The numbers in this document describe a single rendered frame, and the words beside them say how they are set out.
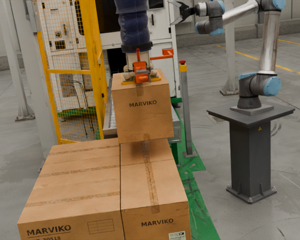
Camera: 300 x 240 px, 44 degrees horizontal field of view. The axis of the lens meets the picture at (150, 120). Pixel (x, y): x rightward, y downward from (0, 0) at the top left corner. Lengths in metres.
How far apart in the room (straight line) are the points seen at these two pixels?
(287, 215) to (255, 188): 0.33
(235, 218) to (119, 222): 1.11
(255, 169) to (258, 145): 0.21
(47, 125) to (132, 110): 1.71
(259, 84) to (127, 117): 1.01
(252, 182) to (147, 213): 1.22
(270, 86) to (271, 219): 1.01
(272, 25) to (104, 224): 1.80
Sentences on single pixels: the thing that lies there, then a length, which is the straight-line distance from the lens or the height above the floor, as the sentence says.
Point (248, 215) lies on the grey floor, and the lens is 3.10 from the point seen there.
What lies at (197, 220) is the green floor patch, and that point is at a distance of 3.03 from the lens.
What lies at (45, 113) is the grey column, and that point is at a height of 0.63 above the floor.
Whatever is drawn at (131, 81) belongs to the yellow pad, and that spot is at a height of 1.13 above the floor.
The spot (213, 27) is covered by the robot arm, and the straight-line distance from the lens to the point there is 2.56.
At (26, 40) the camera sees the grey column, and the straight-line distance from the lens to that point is 3.99.
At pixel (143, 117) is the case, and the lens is 2.62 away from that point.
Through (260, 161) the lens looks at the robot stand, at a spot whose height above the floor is 0.33.
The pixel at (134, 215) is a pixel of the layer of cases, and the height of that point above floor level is 0.49.
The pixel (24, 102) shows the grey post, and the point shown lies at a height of 0.28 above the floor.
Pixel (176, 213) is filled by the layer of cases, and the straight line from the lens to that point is 2.27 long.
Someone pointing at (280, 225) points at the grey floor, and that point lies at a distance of 3.02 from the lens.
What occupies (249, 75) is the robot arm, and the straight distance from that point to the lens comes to 2.98.
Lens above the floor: 1.70
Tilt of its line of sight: 18 degrees down
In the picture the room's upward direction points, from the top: 6 degrees counter-clockwise
